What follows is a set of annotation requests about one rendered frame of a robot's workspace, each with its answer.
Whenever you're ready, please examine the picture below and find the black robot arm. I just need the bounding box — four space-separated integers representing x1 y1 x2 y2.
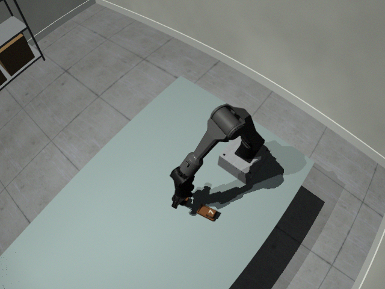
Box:
170 104 265 194

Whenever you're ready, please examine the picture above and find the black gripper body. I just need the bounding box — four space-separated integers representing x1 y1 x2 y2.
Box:
171 183 193 209

